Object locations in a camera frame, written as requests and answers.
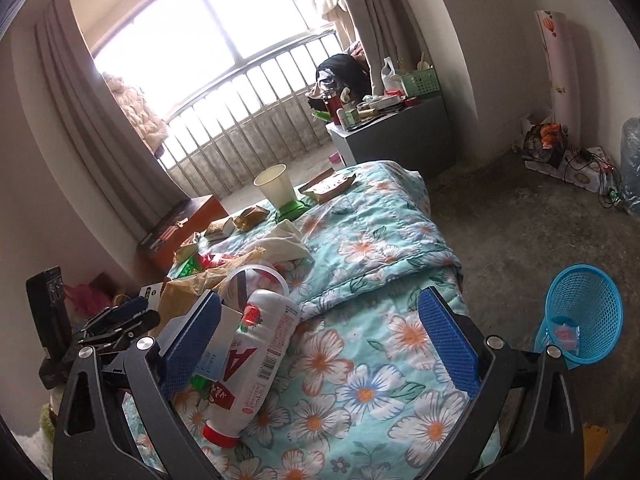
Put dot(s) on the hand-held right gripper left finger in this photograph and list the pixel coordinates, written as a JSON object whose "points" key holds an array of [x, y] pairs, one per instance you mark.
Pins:
{"points": [[192, 345]]}

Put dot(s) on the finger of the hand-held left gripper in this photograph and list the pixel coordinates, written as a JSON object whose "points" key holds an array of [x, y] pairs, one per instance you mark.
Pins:
{"points": [[125, 325], [131, 305]]}

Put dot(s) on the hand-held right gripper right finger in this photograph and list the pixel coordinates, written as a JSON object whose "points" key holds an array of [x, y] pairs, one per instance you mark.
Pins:
{"points": [[450, 345]]}

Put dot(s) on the white bottle with red cap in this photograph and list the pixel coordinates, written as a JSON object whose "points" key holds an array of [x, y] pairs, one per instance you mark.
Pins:
{"points": [[260, 350]]}

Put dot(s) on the blue mesh wastebasket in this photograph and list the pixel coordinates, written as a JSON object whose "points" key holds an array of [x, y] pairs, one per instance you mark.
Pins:
{"points": [[595, 300]]}

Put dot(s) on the pink white plastic bag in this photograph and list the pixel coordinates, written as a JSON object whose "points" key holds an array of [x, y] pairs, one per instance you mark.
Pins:
{"points": [[87, 297]]}

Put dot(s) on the brown paper bag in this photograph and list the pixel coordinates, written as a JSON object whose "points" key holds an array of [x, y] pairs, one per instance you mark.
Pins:
{"points": [[185, 295]]}

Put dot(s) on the large green snack packet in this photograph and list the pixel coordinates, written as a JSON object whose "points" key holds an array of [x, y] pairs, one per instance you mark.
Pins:
{"points": [[187, 266]]}

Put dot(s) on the yellow green snack packet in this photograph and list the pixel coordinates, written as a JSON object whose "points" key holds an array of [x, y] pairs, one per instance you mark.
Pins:
{"points": [[190, 246]]}

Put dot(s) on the clear plastic container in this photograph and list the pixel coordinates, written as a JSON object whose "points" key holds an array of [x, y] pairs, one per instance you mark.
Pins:
{"points": [[260, 272]]}

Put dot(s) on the pink snack wrapper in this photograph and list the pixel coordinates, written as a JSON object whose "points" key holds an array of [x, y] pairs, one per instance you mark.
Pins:
{"points": [[565, 334]]}

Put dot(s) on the wrapped sandwich pack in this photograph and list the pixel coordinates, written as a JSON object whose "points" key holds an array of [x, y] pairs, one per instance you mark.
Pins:
{"points": [[220, 230]]}

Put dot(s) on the orange cardboard box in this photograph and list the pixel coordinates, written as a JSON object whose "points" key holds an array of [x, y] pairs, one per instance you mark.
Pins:
{"points": [[200, 210]]}

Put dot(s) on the floral teal blanket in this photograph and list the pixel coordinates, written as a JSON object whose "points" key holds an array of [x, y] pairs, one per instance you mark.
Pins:
{"points": [[360, 260]]}

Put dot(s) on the cream plastic bag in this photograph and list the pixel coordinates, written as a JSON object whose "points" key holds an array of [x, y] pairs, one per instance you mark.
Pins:
{"points": [[287, 245]]}

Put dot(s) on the brown snack packet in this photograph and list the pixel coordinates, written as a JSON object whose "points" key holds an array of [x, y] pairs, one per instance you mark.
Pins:
{"points": [[250, 217]]}

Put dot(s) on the small green snack packet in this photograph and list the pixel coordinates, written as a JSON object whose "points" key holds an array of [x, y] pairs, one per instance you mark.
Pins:
{"points": [[295, 208]]}

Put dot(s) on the beige left curtain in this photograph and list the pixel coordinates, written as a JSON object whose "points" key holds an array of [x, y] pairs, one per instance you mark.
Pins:
{"points": [[100, 135]]}

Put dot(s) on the beige curtain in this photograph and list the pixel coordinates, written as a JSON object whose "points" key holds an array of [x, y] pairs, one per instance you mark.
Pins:
{"points": [[365, 10], [100, 135]]}

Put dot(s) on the white paper cup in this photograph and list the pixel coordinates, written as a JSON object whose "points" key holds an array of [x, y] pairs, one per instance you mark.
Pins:
{"points": [[275, 185]]}

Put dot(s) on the fluffy pink garment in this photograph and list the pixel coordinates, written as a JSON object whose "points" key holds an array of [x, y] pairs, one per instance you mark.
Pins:
{"points": [[137, 112]]}

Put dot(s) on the yellow orange snack packet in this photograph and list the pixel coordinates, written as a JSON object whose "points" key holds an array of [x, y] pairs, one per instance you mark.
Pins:
{"points": [[327, 186]]}

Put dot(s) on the metal window railing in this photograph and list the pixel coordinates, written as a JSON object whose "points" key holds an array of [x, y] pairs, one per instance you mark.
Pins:
{"points": [[240, 125]]}

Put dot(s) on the grey cabinet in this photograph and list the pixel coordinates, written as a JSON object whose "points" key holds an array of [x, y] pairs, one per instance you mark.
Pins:
{"points": [[400, 140]]}

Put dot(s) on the white carton pack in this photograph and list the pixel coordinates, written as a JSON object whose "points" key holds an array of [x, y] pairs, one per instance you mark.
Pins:
{"points": [[585, 177]]}

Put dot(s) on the black orange snack bag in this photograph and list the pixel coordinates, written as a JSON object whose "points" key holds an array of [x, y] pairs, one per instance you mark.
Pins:
{"points": [[542, 142]]}

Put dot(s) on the pile of papers and boxes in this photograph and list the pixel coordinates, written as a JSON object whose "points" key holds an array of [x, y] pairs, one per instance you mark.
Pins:
{"points": [[380, 105]]}

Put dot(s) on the large clear water jug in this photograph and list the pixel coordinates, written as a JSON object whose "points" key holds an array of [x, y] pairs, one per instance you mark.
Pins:
{"points": [[631, 160]]}

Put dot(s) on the green plastic basket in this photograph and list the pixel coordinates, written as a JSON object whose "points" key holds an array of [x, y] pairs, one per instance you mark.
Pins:
{"points": [[420, 82]]}

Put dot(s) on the red thermos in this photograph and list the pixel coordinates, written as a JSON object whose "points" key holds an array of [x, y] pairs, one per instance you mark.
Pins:
{"points": [[332, 107]]}

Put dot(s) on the rolled white poster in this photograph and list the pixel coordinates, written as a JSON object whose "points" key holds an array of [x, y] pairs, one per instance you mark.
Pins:
{"points": [[552, 70]]}

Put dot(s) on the beige right curtain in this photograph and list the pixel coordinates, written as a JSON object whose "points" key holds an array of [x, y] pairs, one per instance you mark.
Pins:
{"points": [[365, 10]]}

